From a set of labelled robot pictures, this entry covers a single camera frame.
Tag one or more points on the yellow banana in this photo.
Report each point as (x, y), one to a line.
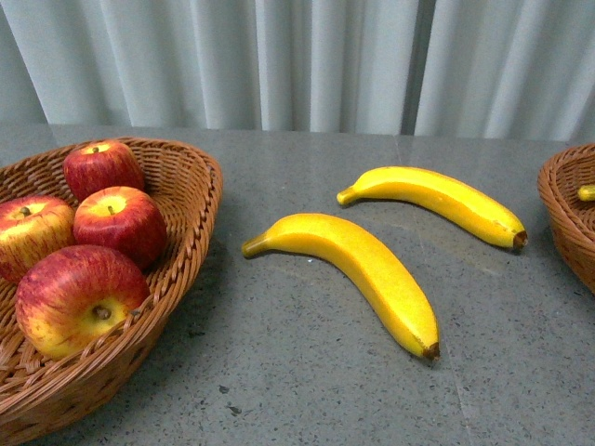
(586, 193)
(460, 203)
(376, 271)

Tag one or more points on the red-yellow apple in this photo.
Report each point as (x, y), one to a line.
(32, 228)
(125, 219)

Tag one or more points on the red apple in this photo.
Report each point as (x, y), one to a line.
(100, 165)
(75, 295)

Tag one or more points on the white pleated curtain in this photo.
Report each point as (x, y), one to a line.
(467, 69)

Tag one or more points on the right brown wicker basket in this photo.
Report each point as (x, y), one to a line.
(571, 219)

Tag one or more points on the brown wicker basket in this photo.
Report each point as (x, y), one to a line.
(39, 395)
(571, 219)

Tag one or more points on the left brown wicker basket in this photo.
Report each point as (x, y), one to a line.
(39, 395)

